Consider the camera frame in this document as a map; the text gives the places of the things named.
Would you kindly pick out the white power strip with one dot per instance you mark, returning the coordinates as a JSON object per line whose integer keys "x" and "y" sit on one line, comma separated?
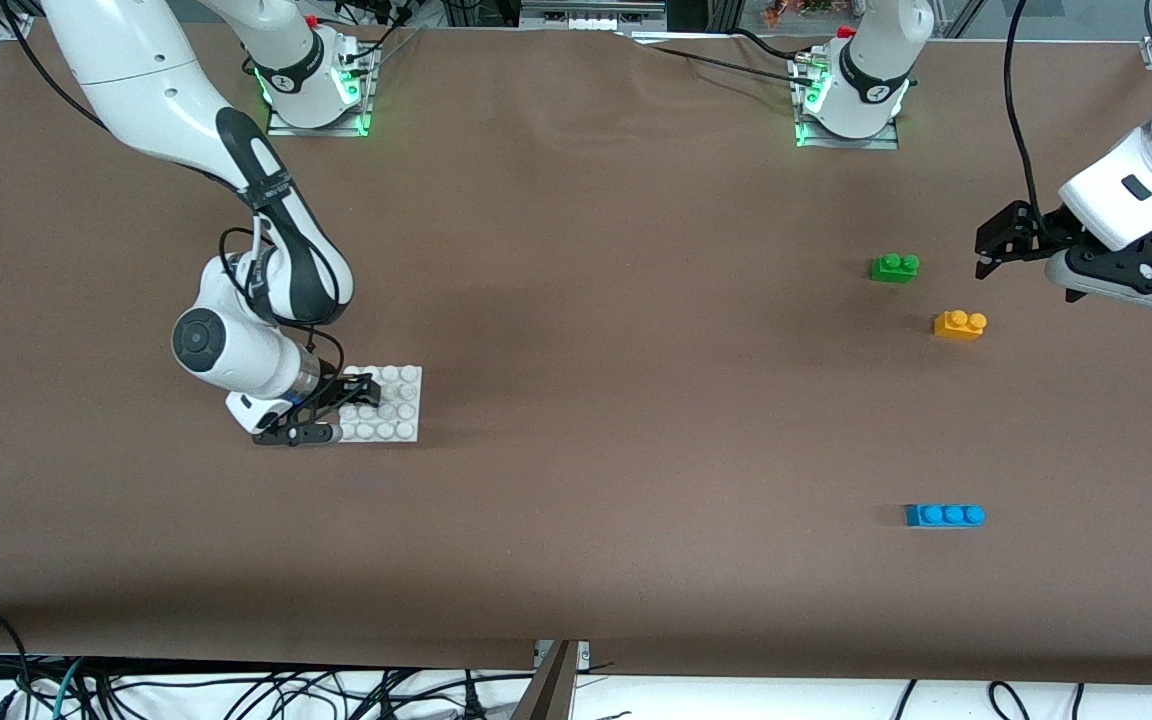
{"x": 586, "y": 20}

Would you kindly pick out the silver metal bracket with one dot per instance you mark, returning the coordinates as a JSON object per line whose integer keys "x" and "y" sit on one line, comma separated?
{"x": 584, "y": 655}

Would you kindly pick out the dark metal post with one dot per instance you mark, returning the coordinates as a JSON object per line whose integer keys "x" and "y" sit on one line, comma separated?
{"x": 546, "y": 695}

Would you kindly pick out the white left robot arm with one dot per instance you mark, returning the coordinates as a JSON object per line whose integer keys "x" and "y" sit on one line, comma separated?
{"x": 871, "y": 60}

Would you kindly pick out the yellow two-stud block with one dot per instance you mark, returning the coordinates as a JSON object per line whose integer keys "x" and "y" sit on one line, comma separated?
{"x": 958, "y": 326}

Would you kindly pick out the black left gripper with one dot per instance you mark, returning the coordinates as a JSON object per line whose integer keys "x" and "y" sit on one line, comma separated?
{"x": 1039, "y": 235}

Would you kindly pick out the brown paper table cover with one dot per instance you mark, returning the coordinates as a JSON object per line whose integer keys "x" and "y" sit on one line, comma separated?
{"x": 736, "y": 560}

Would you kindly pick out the blue three-stud block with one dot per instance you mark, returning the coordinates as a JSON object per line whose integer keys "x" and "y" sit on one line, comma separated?
{"x": 944, "y": 516}

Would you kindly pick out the colourful background object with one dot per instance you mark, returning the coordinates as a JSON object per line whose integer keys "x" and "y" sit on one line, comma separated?
{"x": 796, "y": 10}

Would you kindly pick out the green two-stud block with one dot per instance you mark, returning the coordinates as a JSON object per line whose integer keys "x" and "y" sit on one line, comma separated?
{"x": 893, "y": 270}

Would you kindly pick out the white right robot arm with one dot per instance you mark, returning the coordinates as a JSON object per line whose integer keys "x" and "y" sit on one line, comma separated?
{"x": 136, "y": 80}

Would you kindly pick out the white studded base plate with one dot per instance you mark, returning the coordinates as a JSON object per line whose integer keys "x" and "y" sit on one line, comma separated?
{"x": 396, "y": 405}

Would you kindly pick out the aluminium frame profile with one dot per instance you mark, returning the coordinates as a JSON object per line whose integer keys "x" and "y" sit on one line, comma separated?
{"x": 961, "y": 15}

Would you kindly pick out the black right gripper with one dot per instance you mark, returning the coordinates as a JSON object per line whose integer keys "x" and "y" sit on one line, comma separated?
{"x": 334, "y": 392}

